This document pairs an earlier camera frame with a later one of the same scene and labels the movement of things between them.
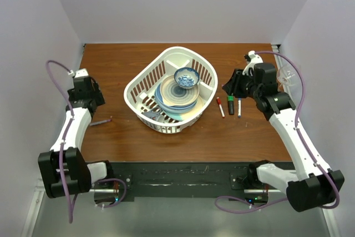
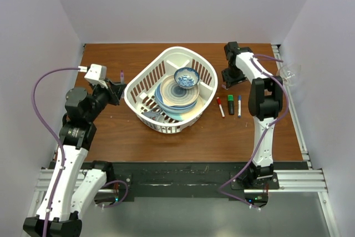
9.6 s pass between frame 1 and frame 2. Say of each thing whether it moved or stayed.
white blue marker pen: stayed
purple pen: moved
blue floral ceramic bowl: stayed
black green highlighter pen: stayed
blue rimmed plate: stayed
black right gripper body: moved
